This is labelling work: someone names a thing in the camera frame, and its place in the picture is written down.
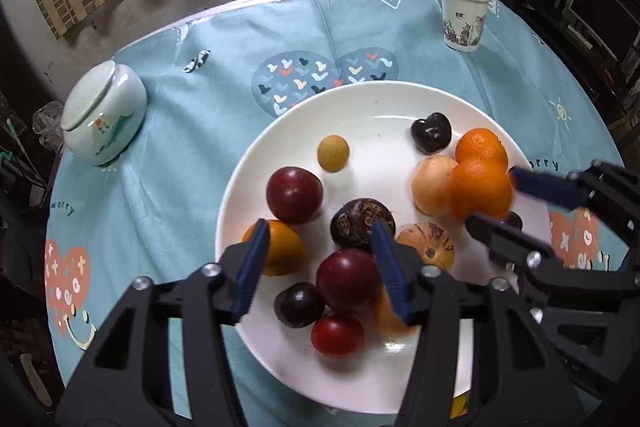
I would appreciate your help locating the orange mandarin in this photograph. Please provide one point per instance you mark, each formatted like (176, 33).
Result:
(480, 189)
(481, 147)

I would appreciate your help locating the celadon jar lid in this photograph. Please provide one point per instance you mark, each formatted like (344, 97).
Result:
(87, 97)

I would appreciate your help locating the striped tan round fruit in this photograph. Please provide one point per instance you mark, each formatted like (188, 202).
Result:
(426, 244)

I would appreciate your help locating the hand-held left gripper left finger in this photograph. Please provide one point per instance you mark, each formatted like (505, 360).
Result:
(252, 262)

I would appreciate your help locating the light blue printed tablecloth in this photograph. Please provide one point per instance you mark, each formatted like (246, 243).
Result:
(175, 207)

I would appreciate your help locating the black computer monitor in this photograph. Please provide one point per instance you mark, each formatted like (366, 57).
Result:
(602, 14)

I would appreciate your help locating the celadon ceramic jar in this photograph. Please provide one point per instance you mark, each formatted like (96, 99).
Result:
(120, 117)

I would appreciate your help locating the small dark purple plum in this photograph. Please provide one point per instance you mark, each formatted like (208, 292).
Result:
(515, 221)
(298, 304)

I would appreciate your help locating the orange-yellow persimmon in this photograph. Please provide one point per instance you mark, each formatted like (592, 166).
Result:
(285, 252)

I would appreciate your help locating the printed paper cup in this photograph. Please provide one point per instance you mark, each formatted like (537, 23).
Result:
(465, 19)

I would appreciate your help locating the black tv stand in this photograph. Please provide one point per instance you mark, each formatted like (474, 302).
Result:
(575, 52)

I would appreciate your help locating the pale peach fruit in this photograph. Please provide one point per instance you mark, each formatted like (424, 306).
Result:
(430, 186)

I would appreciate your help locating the heart-shaped dark plum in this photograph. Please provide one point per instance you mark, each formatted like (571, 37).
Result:
(431, 132)

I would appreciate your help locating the small olive longan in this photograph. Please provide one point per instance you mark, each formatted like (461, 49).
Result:
(333, 152)

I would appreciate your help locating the white oval plate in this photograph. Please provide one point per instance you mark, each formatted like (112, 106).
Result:
(380, 107)

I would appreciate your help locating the dark brown water chestnut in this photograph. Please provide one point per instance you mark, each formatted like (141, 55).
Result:
(357, 222)

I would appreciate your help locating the dark red plum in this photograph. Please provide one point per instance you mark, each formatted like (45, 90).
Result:
(294, 195)
(348, 280)

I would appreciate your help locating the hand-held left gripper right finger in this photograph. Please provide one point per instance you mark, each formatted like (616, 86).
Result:
(387, 267)

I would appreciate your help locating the small red tomato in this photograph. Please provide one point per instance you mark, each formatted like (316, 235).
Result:
(337, 336)

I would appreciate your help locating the clear plastic bag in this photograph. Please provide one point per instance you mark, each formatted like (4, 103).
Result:
(47, 122)

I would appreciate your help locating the green-orange tangerine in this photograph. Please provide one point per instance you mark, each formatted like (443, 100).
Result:
(459, 407)

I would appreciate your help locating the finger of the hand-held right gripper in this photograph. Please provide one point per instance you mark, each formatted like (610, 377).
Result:
(505, 239)
(545, 187)

